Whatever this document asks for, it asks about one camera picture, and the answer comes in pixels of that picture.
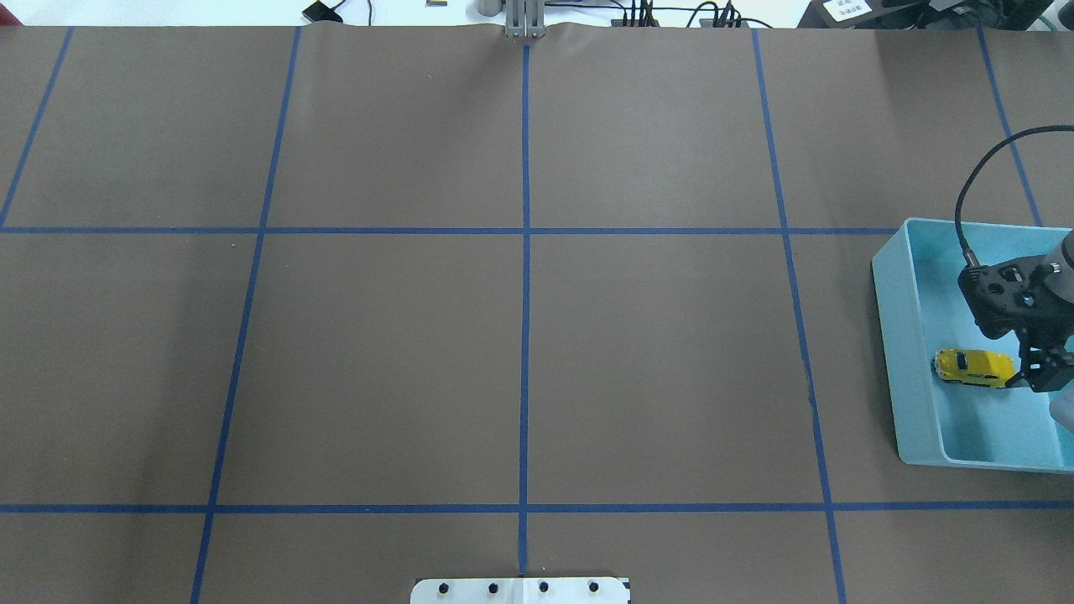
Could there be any light blue plastic bin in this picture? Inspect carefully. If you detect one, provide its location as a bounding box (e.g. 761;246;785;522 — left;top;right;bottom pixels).
871;217;1074;475

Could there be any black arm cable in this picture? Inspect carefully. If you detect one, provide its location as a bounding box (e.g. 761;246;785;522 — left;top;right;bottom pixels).
955;126;1074;269

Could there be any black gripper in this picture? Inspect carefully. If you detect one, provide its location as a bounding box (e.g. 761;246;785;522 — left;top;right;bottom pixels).
958;255;1073;393

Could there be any white pedestal base plate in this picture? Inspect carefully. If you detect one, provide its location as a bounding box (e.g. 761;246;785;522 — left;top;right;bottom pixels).
409;576;632;603

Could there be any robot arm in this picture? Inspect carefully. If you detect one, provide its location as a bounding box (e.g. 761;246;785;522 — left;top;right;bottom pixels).
955;221;1073;393

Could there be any yellow beetle toy car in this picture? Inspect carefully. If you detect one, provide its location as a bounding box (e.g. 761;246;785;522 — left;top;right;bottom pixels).
932;348;1017;389

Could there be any aluminium frame post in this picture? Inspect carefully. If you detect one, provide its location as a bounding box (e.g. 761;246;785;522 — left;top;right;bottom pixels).
502;0;547;39

